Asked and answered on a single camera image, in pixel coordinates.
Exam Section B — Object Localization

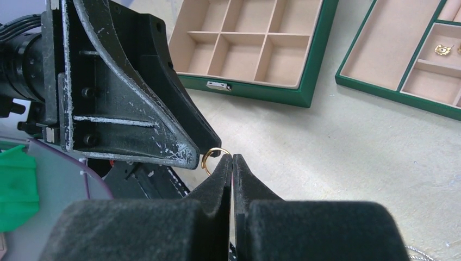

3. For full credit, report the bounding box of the green cloth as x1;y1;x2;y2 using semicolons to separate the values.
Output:
1;145;40;232

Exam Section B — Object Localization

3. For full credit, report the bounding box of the silver chain bracelet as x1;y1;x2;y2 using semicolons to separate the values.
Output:
405;245;438;261

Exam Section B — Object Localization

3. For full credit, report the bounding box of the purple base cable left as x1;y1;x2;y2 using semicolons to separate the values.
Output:
28;138;114;201

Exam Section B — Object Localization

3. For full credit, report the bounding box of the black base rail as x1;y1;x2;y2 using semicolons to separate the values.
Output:
88;159;190;199

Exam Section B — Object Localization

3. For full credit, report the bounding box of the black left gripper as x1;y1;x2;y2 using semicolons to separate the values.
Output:
1;1;200;169

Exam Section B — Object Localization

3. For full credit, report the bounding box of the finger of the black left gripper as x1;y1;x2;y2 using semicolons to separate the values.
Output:
110;1;222;154

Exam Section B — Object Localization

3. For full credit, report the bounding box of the green jewelry box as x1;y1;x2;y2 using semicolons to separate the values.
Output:
169;0;338;108

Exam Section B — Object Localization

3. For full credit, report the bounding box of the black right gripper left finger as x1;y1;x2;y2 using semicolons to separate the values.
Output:
40;154;233;260

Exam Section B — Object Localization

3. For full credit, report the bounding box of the green jewelry tray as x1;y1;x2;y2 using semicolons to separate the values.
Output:
335;1;460;120

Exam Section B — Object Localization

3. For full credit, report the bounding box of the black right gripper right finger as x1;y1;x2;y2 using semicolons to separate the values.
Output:
233;154;408;260

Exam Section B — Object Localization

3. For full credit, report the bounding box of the gold ring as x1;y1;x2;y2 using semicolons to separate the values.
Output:
201;147;233;177

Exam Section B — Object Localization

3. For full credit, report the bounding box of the gold earring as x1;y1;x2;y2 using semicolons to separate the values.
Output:
434;44;454;56

